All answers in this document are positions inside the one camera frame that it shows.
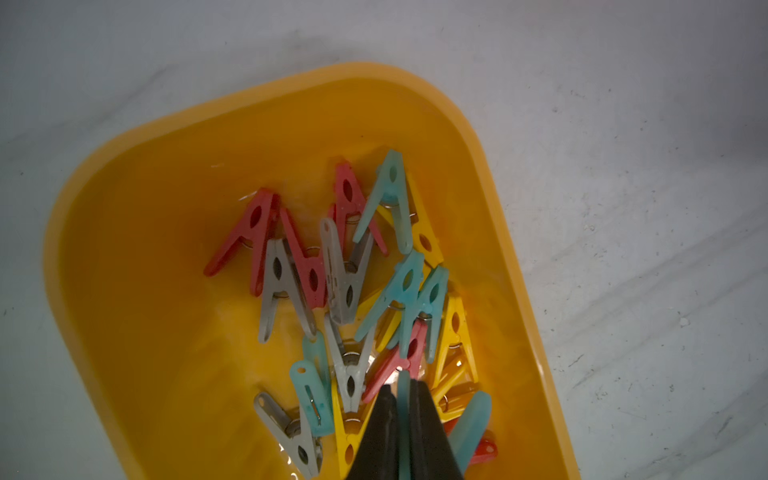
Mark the red clothespin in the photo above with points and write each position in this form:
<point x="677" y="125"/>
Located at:
<point x="391" y="361"/>
<point x="310" y="268"/>
<point x="257" y="226"/>
<point x="486" y="449"/>
<point x="349" y="199"/>

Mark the yellow clothespin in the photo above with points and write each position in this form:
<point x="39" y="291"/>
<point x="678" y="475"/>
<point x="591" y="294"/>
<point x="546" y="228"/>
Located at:
<point x="453" y="388"/>
<point x="424" y="238"/>
<point x="454" y="336"/>
<point x="387" y="324"/>
<point x="349" y="430"/>

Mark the teal clothespin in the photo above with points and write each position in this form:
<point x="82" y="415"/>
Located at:
<point x="463" y="439"/>
<point x="428" y="306"/>
<point x="403" y="287"/>
<point x="390" y="189"/>
<point x="312" y="383"/>

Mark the grey clothespin pair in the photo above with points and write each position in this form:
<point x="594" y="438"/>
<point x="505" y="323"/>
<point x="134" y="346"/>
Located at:
<point x="281" y="280"/>

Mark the yellow storage box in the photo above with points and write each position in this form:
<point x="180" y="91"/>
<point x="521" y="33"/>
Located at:
<point x="238" y="282"/>

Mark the red clothespin bottom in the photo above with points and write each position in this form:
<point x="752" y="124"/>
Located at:
<point x="349" y="199"/>

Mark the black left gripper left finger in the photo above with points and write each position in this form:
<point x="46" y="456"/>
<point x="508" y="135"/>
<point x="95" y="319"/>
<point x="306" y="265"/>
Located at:
<point x="377" y="456"/>

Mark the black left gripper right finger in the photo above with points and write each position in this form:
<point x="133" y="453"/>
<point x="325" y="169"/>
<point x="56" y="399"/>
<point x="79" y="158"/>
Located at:
<point x="431" y="457"/>

